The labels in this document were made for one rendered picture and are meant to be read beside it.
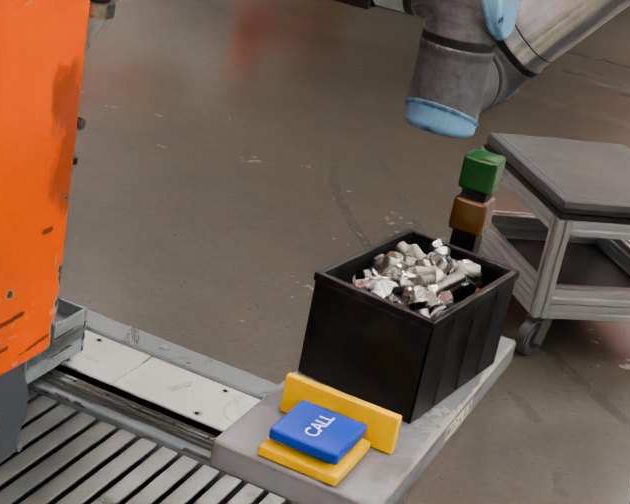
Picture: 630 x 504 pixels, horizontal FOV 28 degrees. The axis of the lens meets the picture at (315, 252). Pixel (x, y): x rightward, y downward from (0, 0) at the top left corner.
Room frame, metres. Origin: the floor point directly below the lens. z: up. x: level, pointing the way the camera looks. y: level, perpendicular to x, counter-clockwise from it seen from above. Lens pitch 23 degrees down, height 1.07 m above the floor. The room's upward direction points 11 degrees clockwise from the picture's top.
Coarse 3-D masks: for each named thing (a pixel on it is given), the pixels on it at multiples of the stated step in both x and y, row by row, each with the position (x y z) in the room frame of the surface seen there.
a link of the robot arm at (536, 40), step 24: (528, 0) 1.59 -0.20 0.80; (552, 0) 1.56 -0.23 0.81; (576, 0) 1.55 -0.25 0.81; (600, 0) 1.54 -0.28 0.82; (624, 0) 1.55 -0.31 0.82; (528, 24) 1.57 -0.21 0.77; (552, 24) 1.55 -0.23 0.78; (576, 24) 1.55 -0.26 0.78; (600, 24) 1.57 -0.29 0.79; (504, 48) 1.57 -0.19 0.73; (528, 48) 1.56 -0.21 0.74; (552, 48) 1.56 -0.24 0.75; (504, 72) 1.56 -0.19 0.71; (528, 72) 1.57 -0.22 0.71; (504, 96) 1.59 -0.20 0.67
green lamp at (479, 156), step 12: (468, 156) 1.34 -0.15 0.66; (480, 156) 1.34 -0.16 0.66; (492, 156) 1.35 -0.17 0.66; (468, 168) 1.33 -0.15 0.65; (480, 168) 1.33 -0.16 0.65; (492, 168) 1.32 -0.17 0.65; (468, 180) 1.33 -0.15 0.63; (480, 180) 1.33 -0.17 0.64; (492, 180) 1.33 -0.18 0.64; (480, 192) 1.33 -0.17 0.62; (492, 192) 1.33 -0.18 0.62
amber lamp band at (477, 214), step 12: (456, 204) 1.34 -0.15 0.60; (468, 204) 1.33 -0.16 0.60; (480, 204) 1.33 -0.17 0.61; (492, 204) 1.34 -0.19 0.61; (456, 216) 1.33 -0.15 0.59; (468, 216) 1.33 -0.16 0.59; (480, 216) 1.32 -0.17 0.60; (456, 228) 1.33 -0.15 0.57; (468, 228) 1.33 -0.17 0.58; (480, 228) 1.33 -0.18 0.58
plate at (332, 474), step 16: (272, 448) 0.98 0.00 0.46; (288, 448) 0.99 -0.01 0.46; (352, 448) 1.01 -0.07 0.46; (368, 448) 1.02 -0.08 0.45; (288, 464) 0.97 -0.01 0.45; (304, 464) 0.97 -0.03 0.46; (320, 464) 0.97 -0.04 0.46; (336, 464) 0.98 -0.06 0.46; (352, 464) 0.99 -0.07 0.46; (320, 480) 0.96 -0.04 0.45; (336, 480) 0.96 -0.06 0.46
